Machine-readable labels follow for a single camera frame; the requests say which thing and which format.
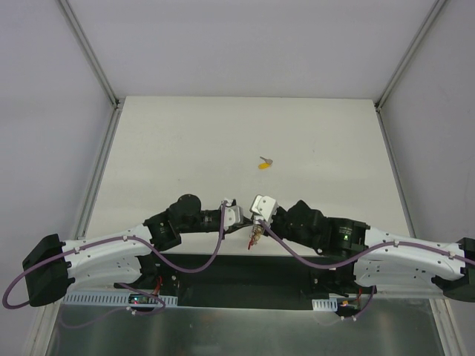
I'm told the red grey carabiner keyring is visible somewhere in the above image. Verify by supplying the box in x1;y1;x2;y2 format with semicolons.
247;224;264;250

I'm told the key with yellow tag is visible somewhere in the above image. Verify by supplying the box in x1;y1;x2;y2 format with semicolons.
258;156;273;170

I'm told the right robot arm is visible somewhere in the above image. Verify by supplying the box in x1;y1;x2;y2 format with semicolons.
258;197;474;303

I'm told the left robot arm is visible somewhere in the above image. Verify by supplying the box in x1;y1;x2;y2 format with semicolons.
22;194;252;307

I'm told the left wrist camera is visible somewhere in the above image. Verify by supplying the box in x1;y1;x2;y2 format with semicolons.
222;199;244;230

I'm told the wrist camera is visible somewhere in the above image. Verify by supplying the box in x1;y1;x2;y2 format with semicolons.
249;194;278;225
222;199;244;230

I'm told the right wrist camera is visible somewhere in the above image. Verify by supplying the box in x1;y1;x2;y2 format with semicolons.
249;194;278;225

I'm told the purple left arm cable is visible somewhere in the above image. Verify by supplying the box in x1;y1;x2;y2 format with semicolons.
2;203;227;329

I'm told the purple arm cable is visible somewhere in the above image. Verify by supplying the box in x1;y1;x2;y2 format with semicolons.
2;203;227;329
258;218;475;326

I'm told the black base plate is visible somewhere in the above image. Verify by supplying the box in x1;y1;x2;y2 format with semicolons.
130;254;372;310

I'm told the right white cable duct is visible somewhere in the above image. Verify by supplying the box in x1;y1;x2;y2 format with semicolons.
312;297;338;312

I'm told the white cable duct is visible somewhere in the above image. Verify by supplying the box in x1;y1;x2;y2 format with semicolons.
62;291;160;308
312;297;338;312

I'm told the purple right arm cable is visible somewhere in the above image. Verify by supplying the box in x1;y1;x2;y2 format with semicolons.
258;218;475;326

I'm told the left aluminium frame post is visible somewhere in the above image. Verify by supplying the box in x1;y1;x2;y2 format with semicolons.
57;0;125;111

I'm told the aluminium frame post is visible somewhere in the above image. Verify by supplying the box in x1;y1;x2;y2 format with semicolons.
375;0;450;113
57;0;125;111

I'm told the left white cable duct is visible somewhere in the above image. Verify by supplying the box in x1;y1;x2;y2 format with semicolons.
62;291;160;308

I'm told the right aluminium frame post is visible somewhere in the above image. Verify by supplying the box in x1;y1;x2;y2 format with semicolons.
375;0;450;113

